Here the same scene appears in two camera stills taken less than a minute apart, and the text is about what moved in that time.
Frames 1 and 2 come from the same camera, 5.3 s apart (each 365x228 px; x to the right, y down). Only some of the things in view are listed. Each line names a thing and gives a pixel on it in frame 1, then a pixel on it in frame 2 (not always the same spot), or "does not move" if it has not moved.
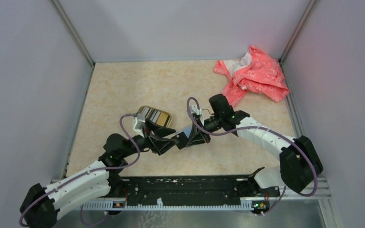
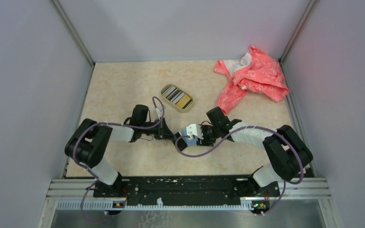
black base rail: [241, 188] does not move
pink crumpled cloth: [256, 71] does not move
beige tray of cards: [159, 117] to [177, 98]
